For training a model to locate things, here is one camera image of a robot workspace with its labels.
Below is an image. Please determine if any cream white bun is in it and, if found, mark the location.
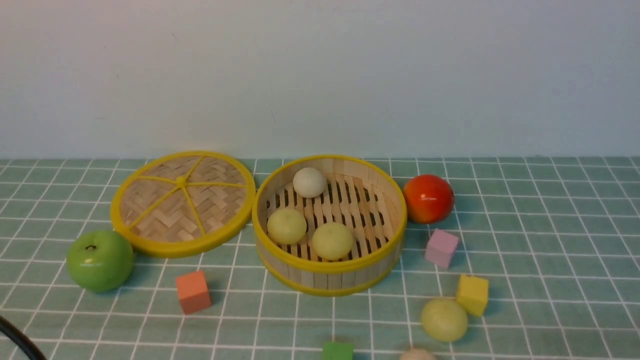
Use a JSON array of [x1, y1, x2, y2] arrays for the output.
[[292, 167, 327, 199], [398, 348, 437, 360]]

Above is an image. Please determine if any pale green bun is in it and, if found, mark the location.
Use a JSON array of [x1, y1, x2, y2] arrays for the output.
[[421, 297, 469, 343], [311, 222, 355, 261], [267, 208, 307, 245]]

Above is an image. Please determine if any bamboo steamer tray yellow rim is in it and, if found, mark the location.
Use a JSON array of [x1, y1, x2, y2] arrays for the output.
[[252, 154, 408, 297]]

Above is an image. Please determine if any woven bamboo steamer lid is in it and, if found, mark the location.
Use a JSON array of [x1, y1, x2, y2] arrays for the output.
[[110, 151, 257, 258]]

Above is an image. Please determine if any red orange tomato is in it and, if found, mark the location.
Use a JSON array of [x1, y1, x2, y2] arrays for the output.
[[402, 174, 455, 224]]

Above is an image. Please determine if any pink cube block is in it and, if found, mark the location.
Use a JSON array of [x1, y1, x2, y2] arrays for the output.
[[424, 228, 460, 269]]

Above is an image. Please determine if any orange cube block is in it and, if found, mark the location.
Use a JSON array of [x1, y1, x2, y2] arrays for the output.
[[175, 269, 212, 315]]

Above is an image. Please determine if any green cube block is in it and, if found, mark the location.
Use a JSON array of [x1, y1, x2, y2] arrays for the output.
[[321, 341, 354, 360]]

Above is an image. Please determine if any yellow cube block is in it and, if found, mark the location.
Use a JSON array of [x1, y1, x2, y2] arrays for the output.
[[455, 274, 490, 317]]

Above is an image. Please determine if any green checkered tablecloth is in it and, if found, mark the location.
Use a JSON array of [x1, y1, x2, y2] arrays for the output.
[[0, 157, 640, 360]]

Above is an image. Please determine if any green apple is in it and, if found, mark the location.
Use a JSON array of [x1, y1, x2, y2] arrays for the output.
[[66, 229, 135, 293]]

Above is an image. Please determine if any black cable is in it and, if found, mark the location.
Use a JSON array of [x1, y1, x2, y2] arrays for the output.
[[0, 316, 47, 360]]

